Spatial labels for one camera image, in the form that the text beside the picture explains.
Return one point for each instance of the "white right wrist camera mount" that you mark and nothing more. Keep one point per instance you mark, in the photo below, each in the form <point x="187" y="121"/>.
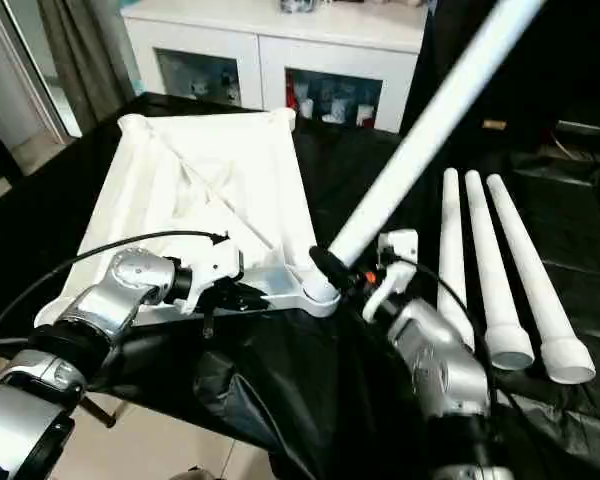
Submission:
<point x="400" y="240"/>

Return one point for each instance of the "black backdrop cloth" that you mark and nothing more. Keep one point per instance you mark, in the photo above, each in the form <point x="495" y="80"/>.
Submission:
<point x="570" y="60"/>

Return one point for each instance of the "white plastic table top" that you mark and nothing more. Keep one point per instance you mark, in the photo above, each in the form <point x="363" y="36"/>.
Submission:
<point x="180" y="165"/>

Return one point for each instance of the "glass sliding door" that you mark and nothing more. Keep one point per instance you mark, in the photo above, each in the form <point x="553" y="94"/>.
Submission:
<point x="25" y="70"/>

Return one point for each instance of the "silver bowl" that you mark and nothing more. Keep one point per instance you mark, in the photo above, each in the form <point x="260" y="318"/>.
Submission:
<point x="300" y="6"/>

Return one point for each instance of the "grey low shelf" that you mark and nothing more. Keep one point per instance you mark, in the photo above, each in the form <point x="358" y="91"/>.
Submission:
<point x="590" y="137"/>

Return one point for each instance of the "grey curtain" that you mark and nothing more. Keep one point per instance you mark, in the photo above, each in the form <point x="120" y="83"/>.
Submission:
<point x="85" y="65"/>

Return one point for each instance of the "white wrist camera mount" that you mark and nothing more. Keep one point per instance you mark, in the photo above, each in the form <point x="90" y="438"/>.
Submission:
<point x="400" y="240"/>
<point x="215" y="255"/>

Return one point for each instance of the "white glass-door cabinet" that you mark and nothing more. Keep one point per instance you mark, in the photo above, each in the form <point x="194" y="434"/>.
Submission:
<point x="205" y="30"/>

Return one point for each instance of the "red bottle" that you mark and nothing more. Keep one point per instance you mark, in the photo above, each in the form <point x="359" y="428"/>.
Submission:
<point x="294" y="95"/>

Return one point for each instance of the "small tan label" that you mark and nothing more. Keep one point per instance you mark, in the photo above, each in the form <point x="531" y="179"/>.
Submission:
<point x="494" y="123"/>

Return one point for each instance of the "blue white printed mug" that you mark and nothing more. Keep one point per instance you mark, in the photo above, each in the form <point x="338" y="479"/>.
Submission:
<point x="338" y="110"/>

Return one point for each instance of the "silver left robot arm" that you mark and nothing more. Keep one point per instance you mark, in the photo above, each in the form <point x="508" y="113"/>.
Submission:
<point x="130" y="270"/>

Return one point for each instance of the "black table stand leg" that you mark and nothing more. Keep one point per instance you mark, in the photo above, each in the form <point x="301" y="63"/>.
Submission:
<point x="100" y="412"/>

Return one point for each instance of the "white plastic table leg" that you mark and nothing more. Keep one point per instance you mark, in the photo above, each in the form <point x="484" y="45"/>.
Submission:
<point x="432" y="127"/>
<point x="493" y="270"/>
<point x="451" y="240"/>
<point x="535" y="280"/>

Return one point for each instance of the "white can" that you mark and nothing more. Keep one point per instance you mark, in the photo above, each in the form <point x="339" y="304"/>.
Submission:
<point x="307" y="108"/>

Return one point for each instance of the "black mat cloth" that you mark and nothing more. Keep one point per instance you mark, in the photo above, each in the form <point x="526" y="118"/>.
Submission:
<point x="330" y="165"/>

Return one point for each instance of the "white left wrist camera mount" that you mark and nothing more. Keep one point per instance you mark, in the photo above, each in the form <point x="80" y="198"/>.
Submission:
<point x="215" y="255"/>

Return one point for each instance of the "white ceramic cup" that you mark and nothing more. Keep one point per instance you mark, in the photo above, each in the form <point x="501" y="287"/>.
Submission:
<point x="366" y="115"/>

